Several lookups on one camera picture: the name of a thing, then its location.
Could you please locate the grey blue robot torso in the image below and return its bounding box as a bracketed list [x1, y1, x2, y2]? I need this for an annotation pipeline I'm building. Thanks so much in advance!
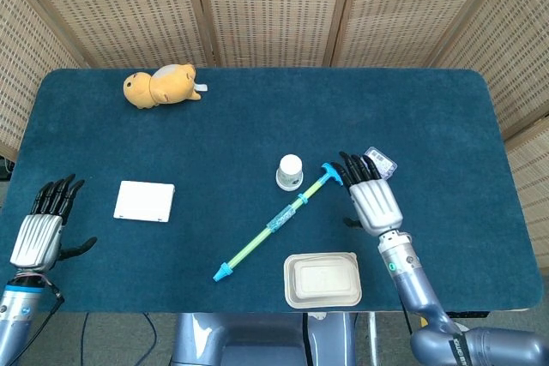
[171, 312, 359, 366]

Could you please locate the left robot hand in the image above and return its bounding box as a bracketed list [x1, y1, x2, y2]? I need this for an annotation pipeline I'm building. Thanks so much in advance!
[9, 173, 98, 272]

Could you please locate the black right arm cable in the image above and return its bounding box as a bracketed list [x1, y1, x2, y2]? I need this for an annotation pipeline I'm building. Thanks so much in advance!
[400, 302, 415, 335]

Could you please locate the black floor cable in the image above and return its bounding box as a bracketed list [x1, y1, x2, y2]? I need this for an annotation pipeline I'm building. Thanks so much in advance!
[140, 312, 160, 357]
[78, 312, 90, 357]

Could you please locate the woven bamboo folding screen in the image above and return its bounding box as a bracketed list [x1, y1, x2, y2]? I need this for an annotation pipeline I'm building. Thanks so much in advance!
[0, 0, 549, 275]

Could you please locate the black velcro arm strap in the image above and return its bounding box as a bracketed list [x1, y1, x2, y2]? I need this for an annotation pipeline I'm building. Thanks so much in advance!
[445, 333, 474, 366]

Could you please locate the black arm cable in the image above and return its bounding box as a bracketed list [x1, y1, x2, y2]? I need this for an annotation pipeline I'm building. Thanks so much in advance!
[6, 282, 66, 366]
[400, 302, 415, 335]

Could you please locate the black table frame bar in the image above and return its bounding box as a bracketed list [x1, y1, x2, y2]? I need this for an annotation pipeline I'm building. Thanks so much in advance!
[445, 310, 490, 320]

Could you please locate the clear purple plastic box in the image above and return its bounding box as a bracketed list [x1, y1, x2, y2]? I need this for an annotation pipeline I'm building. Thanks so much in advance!
[364, 146, 399, 182]

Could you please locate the orange plush bear toy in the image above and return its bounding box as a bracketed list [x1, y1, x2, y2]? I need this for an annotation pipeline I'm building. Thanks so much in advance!
[123, 63, 209, 110]

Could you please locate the green blue water pump toy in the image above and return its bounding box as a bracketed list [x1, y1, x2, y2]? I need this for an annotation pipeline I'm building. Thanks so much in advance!
[212, 162, 347, 283]

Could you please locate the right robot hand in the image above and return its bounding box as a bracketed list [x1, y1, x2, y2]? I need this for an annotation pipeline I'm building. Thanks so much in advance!
[330, 151, 404, 237]

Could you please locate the beige pulp food container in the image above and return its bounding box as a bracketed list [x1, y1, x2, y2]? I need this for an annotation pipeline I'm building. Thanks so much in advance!
[282, 250, 364, 310]

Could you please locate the blue felt table cover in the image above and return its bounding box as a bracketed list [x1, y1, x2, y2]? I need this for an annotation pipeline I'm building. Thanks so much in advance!
[0, 67, 544, 314]

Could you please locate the metal table leg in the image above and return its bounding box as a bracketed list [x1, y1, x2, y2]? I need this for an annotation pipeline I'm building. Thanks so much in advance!
[366, 312, 379, 366]

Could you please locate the white flat square box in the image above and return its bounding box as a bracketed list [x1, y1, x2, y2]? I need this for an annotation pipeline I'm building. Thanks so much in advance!
[112, 180, 176, 225]

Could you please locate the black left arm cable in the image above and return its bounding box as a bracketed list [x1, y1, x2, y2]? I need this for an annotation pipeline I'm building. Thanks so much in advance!
[6, 282, 66, 366]

